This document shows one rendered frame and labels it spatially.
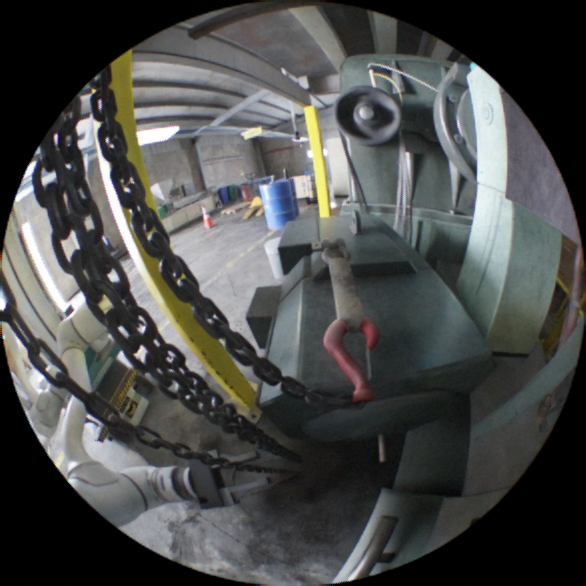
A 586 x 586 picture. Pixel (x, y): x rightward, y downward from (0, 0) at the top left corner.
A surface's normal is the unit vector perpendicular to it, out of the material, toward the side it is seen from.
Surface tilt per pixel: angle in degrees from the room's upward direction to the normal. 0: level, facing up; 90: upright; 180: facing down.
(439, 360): 0
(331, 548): 0
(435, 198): 90
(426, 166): 90
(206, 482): 0
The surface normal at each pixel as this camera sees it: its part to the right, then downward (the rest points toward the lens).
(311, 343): -0.16, -0.80
